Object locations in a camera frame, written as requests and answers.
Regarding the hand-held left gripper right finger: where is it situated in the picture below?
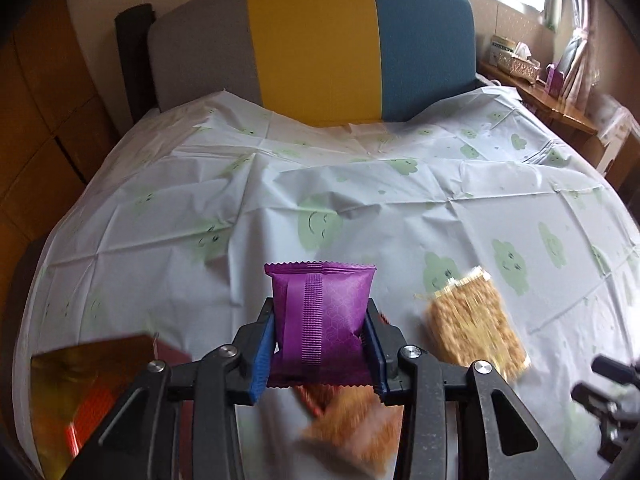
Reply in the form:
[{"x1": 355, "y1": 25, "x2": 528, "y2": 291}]
[{"x1": 365, "y1": 297, "x2": 576, "y2": 480}]

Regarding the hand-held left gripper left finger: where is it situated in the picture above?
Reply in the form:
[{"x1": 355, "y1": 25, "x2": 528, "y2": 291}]
[{"x1": 65, "y1": 300, "x2": 278, "y2": 480}]

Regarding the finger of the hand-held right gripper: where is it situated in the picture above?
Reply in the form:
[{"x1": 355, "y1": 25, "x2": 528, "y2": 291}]
[
  {"x1": 571, "y1": 382, "x2": 633, "y2": 418},
  {"x1": 591, "y1": 355, "x2": 640, "y2": 383}
]

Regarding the purple snack packet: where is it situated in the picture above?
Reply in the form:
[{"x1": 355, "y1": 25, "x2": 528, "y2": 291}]
[{"x1": 265, "y1": 261, "x2": 377, "y2": 388}]

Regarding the large red snack bag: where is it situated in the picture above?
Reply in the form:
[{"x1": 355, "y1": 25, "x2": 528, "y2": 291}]
[{"x1": 292, "y1": 310, "x2": 407, "y2": 476}]

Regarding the golden crisp packet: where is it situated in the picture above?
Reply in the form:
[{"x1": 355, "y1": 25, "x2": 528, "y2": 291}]
[{"x1": 415, "y1": 266, "x2": 532, "y2": 383}]

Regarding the dark red gold-lined box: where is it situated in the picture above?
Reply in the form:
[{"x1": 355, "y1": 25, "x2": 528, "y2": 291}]
[{"x1": 30, "y1": 332, "x2": 193, "y2": 480}]

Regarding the white green-cloud tablecloth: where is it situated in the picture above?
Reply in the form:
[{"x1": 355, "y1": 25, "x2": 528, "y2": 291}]
[{"x1": 22, "y1": 85, "x2": 640, "y2": 480}]

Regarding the wooden side desk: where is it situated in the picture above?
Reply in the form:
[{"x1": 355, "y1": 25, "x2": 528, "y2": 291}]
[{"x1": 477, "y1": 60, "x2": 601, "y2": 136}]

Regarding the small purple box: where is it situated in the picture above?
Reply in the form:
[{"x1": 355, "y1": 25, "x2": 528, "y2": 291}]
[{"x1": 546, "y1": 64, "x2": 566, "y2": 95}]

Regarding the pink floral curtain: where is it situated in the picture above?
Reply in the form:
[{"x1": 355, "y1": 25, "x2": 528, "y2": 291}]
[{"x1": 545, "y1": 0, "x2": 603, "y2": 111}]

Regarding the grey yellow blue headboard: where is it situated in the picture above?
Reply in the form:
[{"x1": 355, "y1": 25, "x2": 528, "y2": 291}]
[{"x1": 146, "y1": 0, "x2": 476, "y2": 128}]

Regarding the patterned tissue box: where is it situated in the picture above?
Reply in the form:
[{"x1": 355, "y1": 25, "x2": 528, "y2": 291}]
[{"x1": 490, "y1": 35, "x2": 542, "y2": 83}]

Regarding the dark brown bed post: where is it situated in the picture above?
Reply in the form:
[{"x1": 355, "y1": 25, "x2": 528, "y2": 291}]
[{"x1": 115, "y1": 4, "x2": 156, "y2": 126}]

